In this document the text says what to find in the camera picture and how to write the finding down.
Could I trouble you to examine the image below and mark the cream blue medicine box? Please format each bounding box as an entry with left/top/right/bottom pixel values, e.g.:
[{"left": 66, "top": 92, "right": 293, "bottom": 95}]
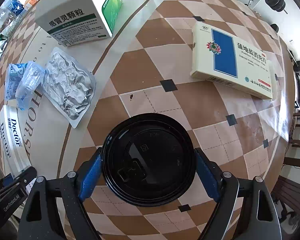
[{"left": 191, "top": 22, "right": 274, "bottom": 100}]

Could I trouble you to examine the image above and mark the blue label water bottle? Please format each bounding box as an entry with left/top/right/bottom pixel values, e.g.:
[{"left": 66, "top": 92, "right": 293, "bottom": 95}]
[{"left": 6, "top": 0, "right": 24, "bottom": 16}]

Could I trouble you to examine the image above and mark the checkered brown tablecloth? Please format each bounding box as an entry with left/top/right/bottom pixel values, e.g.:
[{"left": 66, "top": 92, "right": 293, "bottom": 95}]
[{"left": 0, "top": 0, "right": 297, "bottom": 240}]

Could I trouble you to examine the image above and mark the white Doctor toothpaste box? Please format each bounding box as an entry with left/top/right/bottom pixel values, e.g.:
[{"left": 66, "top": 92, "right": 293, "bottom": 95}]
[{"left": 0, "top": 105, "right": 31, "bottom": 178}]

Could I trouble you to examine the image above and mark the black round plastic lid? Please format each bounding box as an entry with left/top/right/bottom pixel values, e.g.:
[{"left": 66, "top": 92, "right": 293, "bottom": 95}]
[{"left": 102, "top": 113, "right": 196, "bottom": 207}]

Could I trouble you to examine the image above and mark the silver foil blister pack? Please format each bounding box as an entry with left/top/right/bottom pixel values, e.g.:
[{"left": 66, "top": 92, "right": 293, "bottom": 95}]
[{"left": 42, "top": 47, "right": 96, "bottom": 128}]

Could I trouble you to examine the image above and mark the white green medicine box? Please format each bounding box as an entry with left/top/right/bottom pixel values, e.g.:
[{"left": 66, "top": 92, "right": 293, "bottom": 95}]
[{"left": 35, "top": 0, "right": 122, "bottom": 47}]

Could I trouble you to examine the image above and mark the dark brown wooden chair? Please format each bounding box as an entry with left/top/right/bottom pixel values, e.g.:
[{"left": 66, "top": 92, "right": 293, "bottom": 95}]
[{"left": 271, "top": 111, "right": 300, "bottom": 231}]

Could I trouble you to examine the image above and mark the blue plastic wrapper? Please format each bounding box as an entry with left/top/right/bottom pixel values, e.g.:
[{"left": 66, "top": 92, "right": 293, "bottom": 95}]
[{"left": 5, "top": 61, "right": 45, "bottom": 111}]

